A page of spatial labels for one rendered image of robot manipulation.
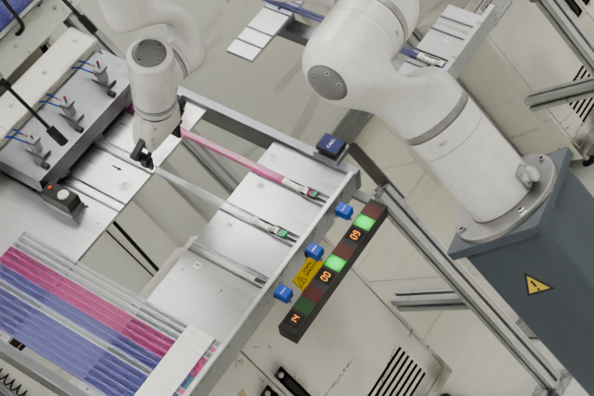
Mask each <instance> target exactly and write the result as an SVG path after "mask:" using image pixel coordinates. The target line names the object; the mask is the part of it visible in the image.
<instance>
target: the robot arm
mask: <svg viewBox="0 0 594 396"><path fill-rule="evenodd" d="M272 1H277V2H300V1H306V2H313V3H317V4H322V5H325V6H327V7H329V8H331V10H330V11H329V13H328V14H327V15H326V17H325V18H324V20H323V21H322V22H321V24H320V25H319V26H318V28H317V29H316V31H315V32H314V33H313V34H312V36H311V37H310V39H309V40H308V43H307V45H306V48H305V50H304V52H303V56H302V69H303V72H304V75H305V77H306V79H307V81H308V83H309V85H310V86H311V88H312V89H313V90H314V92H315V93H316V94H317V95H318V96H319V97H320V98H322V99H323V100H324V101H326V102H327V103H330V104H333V105H336V106H339V107H343V108H348V109H354V110H363V111H367V112H369V113H372V114H375V115H377V116H379V117H380V118H382V119H384V120H385V121H386V122H388V123H389V124H390V125H391V126H392V127H393V128H394V129H395V130H396V132H397V133H398V134H399V135H400V136H401V137H402V139H403V140H404V141H405V142H406V143H407V144H408V146H409V147H410V148H411V149H412V150H413V151H414V152H415V153H416V154H417V155H418V156H419V157H420V158H421V160H422V161H423V162H424V163H425V164H426V165H427V167H428V168H429V169H430V170H431V171H432V172H433V174H434V175H435V176H436V177H437V178H438V179H439V181H440V182H441V183H442V184H443V185H444V186H445V187H446V189H447V190H448V191H449V192H450V193H451V194H452V195H453V197H454V198H455V199H456V200H457V201H458V202H459V204H460V205H461V206H462V207H461V209H460V211H459V214H458V216H457V218H456V224H455V229H456V232H457V234H458V235H459V236H460V237H461V238H462V239H463V240H464V241H466V242H467V243H471V244H481V243H485V242H489V241H492V240H495V239H497V238H499V237H501V236H503V235H505V234H507V233H509V232H511V231H512V230H513V229H515V228H516V227H518V226H519V225H521V224H522V223H523V222H525V221H526V220H527V219H528V218H529V217H530V216H532V215H533V214H534V213H535V212H536V211H537V209H538V208H539V207H540V206H541V205H542V204H543V202H544V201H545V200H546V198H547V197H548V195H549V194H550V192H551V191H552V189H553V186H554V184H555V181H556V178H557V167H556V165H555V163H554V162H553V160H552V159H551V158H550V157H549V156H546V155H542V154H534V155H528V156H523V157H520V156H519V155H518V154H517V153H516V152H515V150H514V149H513V148H512V147H511V145H510V144H509V143H508V142H507V141H506V139H505V138H504V137H503V136H502V134H501V133H500V132H499V131H498V129H497V128H496V127H495V126H494V125H493V123H492V122H491V121H490V120H489V119H488V118H487V117H486V116H485V115H484V113H483V112H482V111H481V110H480V109H479V107H478V106H477V105H476V104H475V102H474V101H473V100H472V99H471V98H470V97H469V95H468V94H467V93H466V92H465V90H464V89H463V88H462V87H461V85H460V84H459V83H458V82H457V81H456V80H455V78H454V77H453V76H452V75H451V74H450V73H448V72H447V71H446V70H444V69H442V68H440V67H436V66H425V67H422V68H419V69H417V70H414V71H412V72H410V73H408V74H407V75H403V74H401V73H399V72H398V71H396V70H395V68H394V67H393V65H392V61H393V60H394V58H396V56H397V55H398V53H399V52H400V50H401V48H402V47H403V46H404V44H405V43H406V41H407V39H408V38H409V36H410V35H411V34H412V33H413V31H414V29H415V26H416V24H417V21H418V18H419V13H420V5H419V0H272ZM96 2H97V4H98V7H99V9H100V11H101V14H102V15H103V18H104V20H105V22H106V24H107V25H108V26H109V28H111V29H112V30H113V31H115V32H118V33H128V32H132V31H135V30H138V29H141V28H144V27H149V26H152V25H156V24H165V25H166V26H167V28H168V31H169V38H168V39H167V41H165V40H164V39H162V38H159V37H155V36H145V37H141V38H140V39H138V40H136V41H134V42H133V43H132V44H131V45H130V46H129V48H128V50H127V52H126V62H127V69H128V75H129V81H130V87H131V93H132V99H133V108H134V110H135V113H134V115H133V142H134V143H135V144H136V145H135V147H134V149H133V152H132V153H131V155H130V156H129V158H131V159H132V160H134V161H136V162H139V163H141V166H142V167H144V168H146V169H147V168H149V169H150V170H151V171H153V169H154V164H153V158H152V157H151V156H152V153H153V152H154V151H156V150H157V149H158V148H159V147H160V145H161V144H162V143H163V142H164V141H165V140H166V139H167V137H168V136H169V135H170V134H172V135H174V136H175V137H177V138H180V137H181V127H180V125H181V124H182V120H181V118H182V115H183V114H184V112H185V110H183V109H184V108H185V105H186V102H187V100H185V99H183V98H182V97H181V98H180V99H178V97H177V87H178V86H179V84H180V82H181V81H182V80H184V79H185V78H186V77H188V76H189V75H190V74H192V73H193V72H195V71H196V70H198V69H199V68H200V67H201V66H202V65H203V64H204V62H205V60H206V56H207V55H206V49H205V45H204V42H203V39H202V35H201V33H200V30H199V28H198V26H197V24H196V22H195V20H194V18H193V16H192V15H191V14H190V13H189V12H188V11H187V10H186V9H184V8H183V7H181V6H180V5H178V4H175V3H174V2H172V1H170V0H96ZM143 148H145V149H146V150H148V153H147V154H146V153H144V152H142V150H143Z"/></svg>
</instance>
